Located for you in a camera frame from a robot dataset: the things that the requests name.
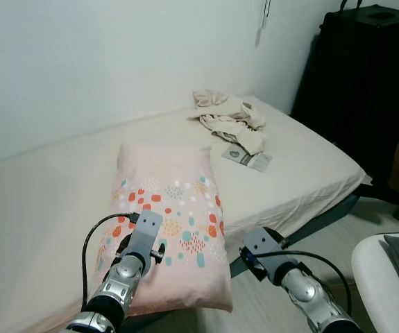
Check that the large black case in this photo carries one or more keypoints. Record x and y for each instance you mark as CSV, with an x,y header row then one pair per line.
x,y
359,83

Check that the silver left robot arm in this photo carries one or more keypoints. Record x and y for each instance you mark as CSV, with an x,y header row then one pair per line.
x,y
119,284

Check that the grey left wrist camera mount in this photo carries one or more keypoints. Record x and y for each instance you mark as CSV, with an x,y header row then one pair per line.
x,y
145,230

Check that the crumpled beige clothes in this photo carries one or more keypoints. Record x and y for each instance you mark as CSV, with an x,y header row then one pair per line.
x,y
230,119

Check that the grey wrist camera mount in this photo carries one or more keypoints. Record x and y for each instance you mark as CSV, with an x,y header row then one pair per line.
x,y
145,230
261,248

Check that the pink patterned pillow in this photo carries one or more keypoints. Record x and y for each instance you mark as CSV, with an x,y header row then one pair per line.
x,y
175,177

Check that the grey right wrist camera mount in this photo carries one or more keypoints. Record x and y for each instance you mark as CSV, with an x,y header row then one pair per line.
x,y
261,248

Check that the white plastic shell chair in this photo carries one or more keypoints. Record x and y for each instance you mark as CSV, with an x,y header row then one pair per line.
x,y
376,291

